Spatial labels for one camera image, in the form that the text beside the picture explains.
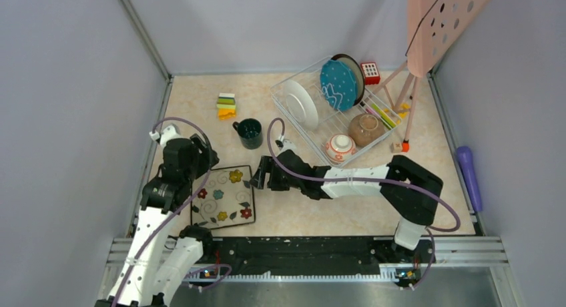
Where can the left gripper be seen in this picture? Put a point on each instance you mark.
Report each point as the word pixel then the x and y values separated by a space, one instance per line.
pixel 204 156

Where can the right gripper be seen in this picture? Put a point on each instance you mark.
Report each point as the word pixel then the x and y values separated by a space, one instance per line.
pixel 267 166

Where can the square floral ceramic plate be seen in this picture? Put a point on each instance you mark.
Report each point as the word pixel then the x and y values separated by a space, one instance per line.
pixel 226 200

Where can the dark green ceramic mug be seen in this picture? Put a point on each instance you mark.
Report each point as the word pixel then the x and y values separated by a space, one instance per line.
pixel 250 132

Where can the orange patterned white bowl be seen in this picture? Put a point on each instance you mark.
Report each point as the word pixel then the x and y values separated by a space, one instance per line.
pixel 340 148

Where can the round white plate red lettering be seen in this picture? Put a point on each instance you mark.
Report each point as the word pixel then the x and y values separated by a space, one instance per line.
pixel 300 105

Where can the brown speckled ceramic bowl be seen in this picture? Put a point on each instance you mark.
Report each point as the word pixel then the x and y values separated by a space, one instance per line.
pixel 365 128

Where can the red-rimmed cream round plate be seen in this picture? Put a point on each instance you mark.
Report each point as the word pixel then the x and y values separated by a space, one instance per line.
pixel 357 71

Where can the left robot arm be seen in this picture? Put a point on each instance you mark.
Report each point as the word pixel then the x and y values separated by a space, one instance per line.
pixel 147 279

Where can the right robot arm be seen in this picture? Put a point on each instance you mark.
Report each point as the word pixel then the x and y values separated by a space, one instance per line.
pixel 409 188

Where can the stacked colourful toy blocks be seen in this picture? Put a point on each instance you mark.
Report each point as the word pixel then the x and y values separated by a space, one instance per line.
pixel 226 106

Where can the pink green toy brick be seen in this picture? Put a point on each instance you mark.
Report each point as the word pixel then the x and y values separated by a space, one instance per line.
pixel 389 118

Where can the orange and wood toy cubes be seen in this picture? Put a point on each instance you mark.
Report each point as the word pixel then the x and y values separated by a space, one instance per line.
pixel 399 147

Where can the red toy calculator block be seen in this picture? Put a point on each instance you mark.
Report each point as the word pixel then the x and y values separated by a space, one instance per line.
pixel 371 73

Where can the yellow toy block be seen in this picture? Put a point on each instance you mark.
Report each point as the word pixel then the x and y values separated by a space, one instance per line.
pixel 403 111

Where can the pink tripod stand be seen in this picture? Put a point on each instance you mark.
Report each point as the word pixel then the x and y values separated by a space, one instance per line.
pixel 407 94

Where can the pink perforated board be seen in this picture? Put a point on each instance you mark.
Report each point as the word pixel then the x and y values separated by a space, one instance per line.
pixel 433 26

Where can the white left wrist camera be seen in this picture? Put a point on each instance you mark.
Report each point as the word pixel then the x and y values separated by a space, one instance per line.
pixel 168 133

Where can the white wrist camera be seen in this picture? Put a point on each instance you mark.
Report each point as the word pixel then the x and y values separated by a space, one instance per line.
pixel 168 133
pixel 285 145

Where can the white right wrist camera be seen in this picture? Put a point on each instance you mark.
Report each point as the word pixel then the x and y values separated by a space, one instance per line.
pixel 285 145

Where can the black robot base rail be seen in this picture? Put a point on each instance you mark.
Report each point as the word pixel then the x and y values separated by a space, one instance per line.
pixel 382 249

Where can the white wire dish rack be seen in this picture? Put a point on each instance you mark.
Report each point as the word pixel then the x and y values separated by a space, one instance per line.
pixel 331 121

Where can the purple handle tool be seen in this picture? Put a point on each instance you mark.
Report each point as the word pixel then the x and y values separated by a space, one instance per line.
pixel 465 159

